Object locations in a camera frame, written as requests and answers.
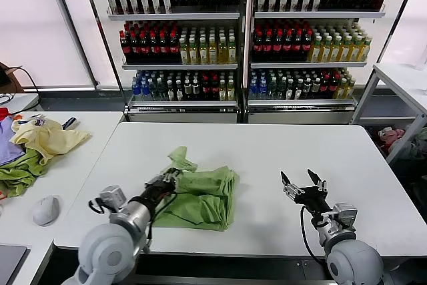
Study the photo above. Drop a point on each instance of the light grey computer mouse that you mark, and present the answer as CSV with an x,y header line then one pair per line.
x,y
45,211

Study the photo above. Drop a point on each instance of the small dark bottle white cap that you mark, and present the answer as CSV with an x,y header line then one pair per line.
x,y
179,92
170,92
298,91
289,91

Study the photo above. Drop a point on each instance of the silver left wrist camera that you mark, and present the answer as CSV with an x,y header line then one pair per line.
x,y
112,198

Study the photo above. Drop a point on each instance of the light green t-shirt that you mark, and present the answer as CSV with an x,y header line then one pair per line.
x,y
207,198

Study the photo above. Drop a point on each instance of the pale yellow garment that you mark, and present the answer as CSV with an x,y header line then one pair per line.
x,y
53,139

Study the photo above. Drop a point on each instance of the red garment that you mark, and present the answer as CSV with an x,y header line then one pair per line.
x,y
3,113

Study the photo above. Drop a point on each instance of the small green tinted bottle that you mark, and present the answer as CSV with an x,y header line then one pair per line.
x,y
152,91
161,91
272,90
282,90

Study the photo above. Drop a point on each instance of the white metal side table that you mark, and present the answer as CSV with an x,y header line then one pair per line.
x,y
400,78

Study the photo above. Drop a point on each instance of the brown cardboard box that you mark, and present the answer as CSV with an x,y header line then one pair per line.
x,y
15,79

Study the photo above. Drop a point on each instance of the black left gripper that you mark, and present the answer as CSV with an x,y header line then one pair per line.
x,y
161,186

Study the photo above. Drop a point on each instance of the right beverage shelving unit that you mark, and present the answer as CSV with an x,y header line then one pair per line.
x,y
317,14

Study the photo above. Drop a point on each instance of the left beverage shelving unit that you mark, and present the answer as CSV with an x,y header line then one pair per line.
x,y
173,16

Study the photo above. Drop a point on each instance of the beverage shelving unit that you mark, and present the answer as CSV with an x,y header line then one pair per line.
x,y
173,16
317,14

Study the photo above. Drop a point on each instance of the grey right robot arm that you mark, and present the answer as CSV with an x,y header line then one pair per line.
x,y
353,261

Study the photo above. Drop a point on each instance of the grey green clothes pile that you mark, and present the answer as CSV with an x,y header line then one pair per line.
x,y
417,151

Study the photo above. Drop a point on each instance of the pink clothes pile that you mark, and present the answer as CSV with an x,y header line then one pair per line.
x,y
390,136

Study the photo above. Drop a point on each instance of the dark grey laptop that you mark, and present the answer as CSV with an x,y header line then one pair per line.
x,y
10,261

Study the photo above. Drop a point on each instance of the small dark bottle red cap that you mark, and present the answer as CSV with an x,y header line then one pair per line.
x,y
324,88
205,89
213,89
332,88

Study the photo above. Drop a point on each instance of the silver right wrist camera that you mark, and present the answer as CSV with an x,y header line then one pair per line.
x,y
345,215

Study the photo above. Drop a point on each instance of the small tea bottle white label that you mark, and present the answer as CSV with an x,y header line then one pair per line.
x,y
195,91
316,89
307,89
187,91

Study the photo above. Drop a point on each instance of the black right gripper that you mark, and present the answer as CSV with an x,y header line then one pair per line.
x,y
315,200

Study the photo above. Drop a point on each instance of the crumpled green garment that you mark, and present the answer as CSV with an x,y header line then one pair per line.
x,y
16,175

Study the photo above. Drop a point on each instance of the small blue water bottle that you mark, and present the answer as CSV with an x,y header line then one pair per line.
x,y
253,91
144,90
136,90
262,91

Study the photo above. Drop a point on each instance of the small yellow juice bottle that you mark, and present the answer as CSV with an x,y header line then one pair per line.
x,y
340,90
349,89
230,92
222,92

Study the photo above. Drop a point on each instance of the purple garment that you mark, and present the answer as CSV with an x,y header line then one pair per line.
x,y
8,145

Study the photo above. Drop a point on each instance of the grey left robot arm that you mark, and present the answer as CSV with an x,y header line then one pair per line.
x,y
106,248

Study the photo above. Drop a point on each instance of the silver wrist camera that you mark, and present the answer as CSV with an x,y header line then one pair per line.
x,y
112,198
345,215

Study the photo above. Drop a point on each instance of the cola bottle red cap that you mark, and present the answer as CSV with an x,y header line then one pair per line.
x,y
134,49
144,49
153,49
277,48
267,48
125,49
173,49
297,48
307,48
257,48
163,49
287,48

